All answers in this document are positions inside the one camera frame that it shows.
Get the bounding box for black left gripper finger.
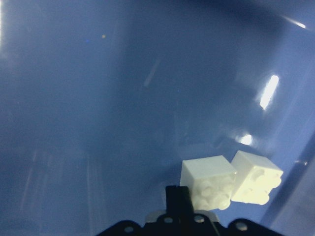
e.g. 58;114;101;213
165;185;194;223

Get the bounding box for white block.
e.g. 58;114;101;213
231;150;284;205
180;155;237;211

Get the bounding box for blue plastic tray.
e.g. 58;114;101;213
0;0;315;236

